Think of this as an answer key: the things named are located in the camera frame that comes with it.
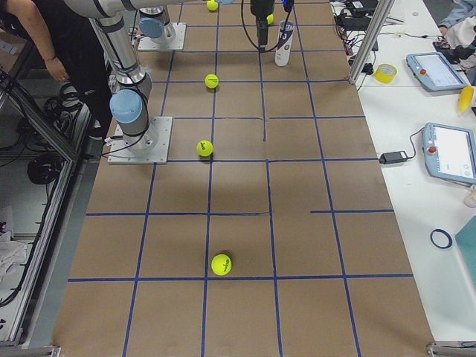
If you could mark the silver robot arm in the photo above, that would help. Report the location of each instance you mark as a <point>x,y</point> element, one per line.
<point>107,21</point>
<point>155,23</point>

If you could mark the aluminium frame post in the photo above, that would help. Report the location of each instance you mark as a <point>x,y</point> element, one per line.
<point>376,23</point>

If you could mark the far blue teach pendant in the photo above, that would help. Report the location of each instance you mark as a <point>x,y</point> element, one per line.
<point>434,72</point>

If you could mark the teal box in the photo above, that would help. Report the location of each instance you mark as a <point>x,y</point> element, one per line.
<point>465,239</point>

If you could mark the white blue tennis ball can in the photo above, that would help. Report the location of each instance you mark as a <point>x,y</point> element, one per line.
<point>283,49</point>

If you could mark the tennis ball far corner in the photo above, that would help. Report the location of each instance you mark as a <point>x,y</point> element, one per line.
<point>212,5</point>

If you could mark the tennis ball table centre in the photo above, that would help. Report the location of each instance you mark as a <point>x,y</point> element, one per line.
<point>211,81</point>

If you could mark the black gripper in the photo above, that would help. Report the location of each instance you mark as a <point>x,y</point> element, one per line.
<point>259,7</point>

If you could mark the yellow tape roll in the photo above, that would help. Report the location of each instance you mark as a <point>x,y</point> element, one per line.
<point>385,73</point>

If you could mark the yellow corn toy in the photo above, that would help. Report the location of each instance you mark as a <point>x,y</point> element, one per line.
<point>466,99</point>

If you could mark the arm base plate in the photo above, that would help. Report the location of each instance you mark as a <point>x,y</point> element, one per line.
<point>152,148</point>
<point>177,44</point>

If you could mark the tennis ball near far base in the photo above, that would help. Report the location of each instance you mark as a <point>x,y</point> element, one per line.
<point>270,19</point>

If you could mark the near blue teach pendant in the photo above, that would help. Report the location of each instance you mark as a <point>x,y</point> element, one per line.
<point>449,152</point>

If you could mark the blue teach pendant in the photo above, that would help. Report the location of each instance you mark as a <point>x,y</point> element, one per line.
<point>434,72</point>
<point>449,152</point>

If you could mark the black power adapter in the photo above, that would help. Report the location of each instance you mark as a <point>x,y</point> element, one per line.
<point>393,157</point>

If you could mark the person in black clothes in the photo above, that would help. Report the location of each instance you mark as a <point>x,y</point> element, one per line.
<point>70,51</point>

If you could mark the tennis ball base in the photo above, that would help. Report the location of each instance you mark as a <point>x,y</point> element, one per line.
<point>204,148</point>
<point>270,19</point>

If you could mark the tennis ball lone front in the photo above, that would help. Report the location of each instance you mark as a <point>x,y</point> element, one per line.
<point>221,264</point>

